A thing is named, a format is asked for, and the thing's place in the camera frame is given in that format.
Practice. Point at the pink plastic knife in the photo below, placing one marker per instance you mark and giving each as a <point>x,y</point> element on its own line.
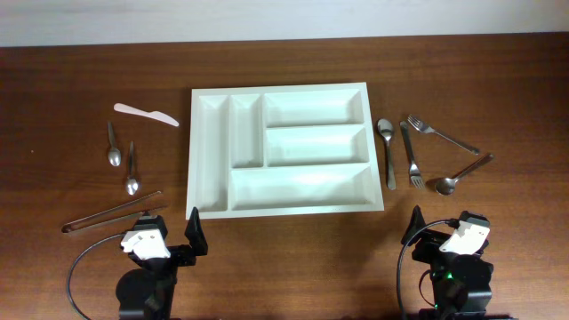
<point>155,115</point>

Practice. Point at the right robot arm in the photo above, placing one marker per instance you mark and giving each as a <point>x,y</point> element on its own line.
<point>461,286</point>

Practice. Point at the steel kitchen tongs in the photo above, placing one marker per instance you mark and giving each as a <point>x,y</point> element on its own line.
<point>145,205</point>

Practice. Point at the white plastic cutlery tray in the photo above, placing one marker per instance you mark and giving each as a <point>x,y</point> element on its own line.
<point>282,150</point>

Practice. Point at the steel fork pointing down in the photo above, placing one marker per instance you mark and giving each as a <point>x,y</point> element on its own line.
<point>414,172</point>

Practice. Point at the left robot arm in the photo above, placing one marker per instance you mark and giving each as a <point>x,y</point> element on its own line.
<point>147,291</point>

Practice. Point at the lower small steel teaspoon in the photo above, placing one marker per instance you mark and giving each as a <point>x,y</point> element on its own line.
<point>131,184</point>

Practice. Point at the large steel spoon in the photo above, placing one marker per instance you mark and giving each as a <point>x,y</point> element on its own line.
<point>386,131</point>
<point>447,186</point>

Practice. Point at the small steel teaspoon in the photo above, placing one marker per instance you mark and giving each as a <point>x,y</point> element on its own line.
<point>131,184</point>
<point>114,154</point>

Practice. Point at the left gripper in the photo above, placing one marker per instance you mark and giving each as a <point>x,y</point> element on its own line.
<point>193,233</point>

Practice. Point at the upper small steel teaspoon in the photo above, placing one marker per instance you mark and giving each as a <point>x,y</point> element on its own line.
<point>114,154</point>

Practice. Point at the steel fork pointing up-left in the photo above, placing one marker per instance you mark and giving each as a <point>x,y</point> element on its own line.
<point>423,127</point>

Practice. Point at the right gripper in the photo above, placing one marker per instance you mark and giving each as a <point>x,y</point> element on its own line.
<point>429,242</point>

